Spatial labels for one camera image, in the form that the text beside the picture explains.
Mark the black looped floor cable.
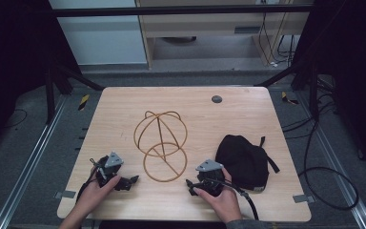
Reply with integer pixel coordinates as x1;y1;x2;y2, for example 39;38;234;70
280;92;360;212

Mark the aluminium floor rail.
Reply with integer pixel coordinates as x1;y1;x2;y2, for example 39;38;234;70
296;91;366;229
0;94;69;229

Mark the black cap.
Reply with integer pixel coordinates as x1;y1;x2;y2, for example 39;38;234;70
214;134;281;193

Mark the person's left hand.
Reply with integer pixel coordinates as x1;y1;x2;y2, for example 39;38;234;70
75;174;122;220

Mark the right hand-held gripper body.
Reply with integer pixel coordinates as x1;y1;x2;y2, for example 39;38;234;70
195;158;226;197

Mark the light wooden desk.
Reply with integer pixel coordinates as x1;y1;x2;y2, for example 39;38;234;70
134;0;315;71

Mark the black metal frame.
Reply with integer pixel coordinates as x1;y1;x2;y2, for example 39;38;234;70
43;4;320;126

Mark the bundle of hanging desk cables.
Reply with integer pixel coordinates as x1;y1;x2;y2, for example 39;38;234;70
257;11;297;69

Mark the white cabinet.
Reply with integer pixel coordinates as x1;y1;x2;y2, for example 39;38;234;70
48;0;149;67

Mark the grey metal table bracket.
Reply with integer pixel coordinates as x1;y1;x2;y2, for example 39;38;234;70
53;190;77;200
292;194;316;204

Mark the gold wire hat stand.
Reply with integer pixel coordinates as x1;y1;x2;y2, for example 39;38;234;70
132;110;189;183

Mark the black curtain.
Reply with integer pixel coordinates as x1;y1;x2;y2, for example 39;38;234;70
290;0;366;176
0;0;83;160

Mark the thin black floor cable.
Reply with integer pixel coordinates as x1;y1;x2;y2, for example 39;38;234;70
3;108;29;129

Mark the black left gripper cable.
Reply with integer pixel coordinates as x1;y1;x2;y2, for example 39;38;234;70
75;176;99;204

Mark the yellow black striped tape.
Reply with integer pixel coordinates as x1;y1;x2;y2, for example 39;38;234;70
77;94;91;112
280;91;300;106

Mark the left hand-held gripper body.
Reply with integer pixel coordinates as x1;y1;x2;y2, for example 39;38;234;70
90;151;125;189

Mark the person's right hand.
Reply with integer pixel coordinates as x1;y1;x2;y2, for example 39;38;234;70
193;167;243;224

